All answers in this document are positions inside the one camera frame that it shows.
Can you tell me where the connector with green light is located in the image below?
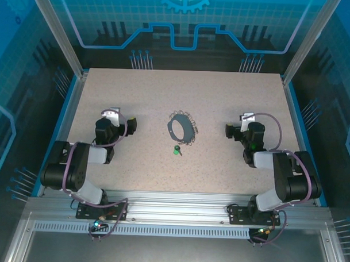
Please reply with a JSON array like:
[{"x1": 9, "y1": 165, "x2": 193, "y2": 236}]
[
  {"x1": 92, "y1": 218, "x2": 109, "y2": 232},
  {"x1": 256, "y1": 225, "x2": 276, "y2": 236}
]

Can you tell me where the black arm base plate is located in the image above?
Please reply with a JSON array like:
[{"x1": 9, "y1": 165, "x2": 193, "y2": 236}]
[
  {"x1": 75, "y1": 201, "x2": 129, "y2": 221},
  {"x1": 226, "y1": 205, "x2": 282, "y2": 227}
]

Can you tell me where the aluminium mounting rail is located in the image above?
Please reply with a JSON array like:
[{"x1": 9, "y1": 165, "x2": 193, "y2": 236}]
[{"x1": 42, "y1": 186, "x2": 332, "y2": 231}]

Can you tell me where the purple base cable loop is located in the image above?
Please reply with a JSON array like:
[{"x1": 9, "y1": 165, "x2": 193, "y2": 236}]
[
  {"x1": 86, "y1": 196, "x2": 129, "y2": 242},
  {"x1": 249, "y1": 209, "x2": 289, "y2": 247}
]

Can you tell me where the slotted grey cable duct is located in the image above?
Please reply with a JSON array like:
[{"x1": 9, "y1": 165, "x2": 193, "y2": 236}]
[{"x1": 33, "y1": 220, "x2": 252, "y2": 240}]

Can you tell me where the aluminium frame post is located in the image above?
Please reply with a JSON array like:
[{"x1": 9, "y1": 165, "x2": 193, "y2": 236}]
[
  {"x1": 25, "y1": 0, "x2": 91, "y2": 79},
  {"x1": 281, "y1": 0, "x2": 343, "y2": 87}
]

